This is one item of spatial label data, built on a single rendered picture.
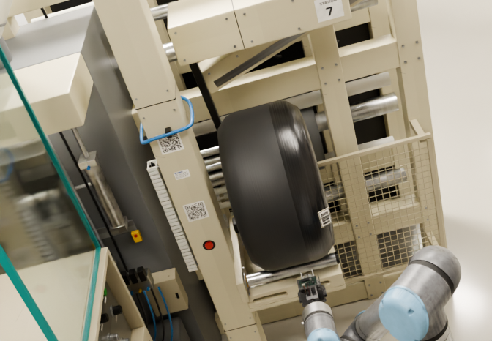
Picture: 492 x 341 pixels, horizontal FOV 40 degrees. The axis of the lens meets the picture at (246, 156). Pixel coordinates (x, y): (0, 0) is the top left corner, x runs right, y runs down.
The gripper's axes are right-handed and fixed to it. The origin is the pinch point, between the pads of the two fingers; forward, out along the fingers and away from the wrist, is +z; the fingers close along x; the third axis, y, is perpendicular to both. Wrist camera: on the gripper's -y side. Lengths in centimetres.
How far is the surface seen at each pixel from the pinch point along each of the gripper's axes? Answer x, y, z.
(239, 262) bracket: 23.2, -3.4, 24.2
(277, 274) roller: 10.8, -7.8, 17.7
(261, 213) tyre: 8.8, 27.4, 2.0
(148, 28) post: 26, 91, 13
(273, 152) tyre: 0.3, 42.4, 11.2
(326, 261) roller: -7.5, -7.9, 17.6
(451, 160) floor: -100, -79, 186
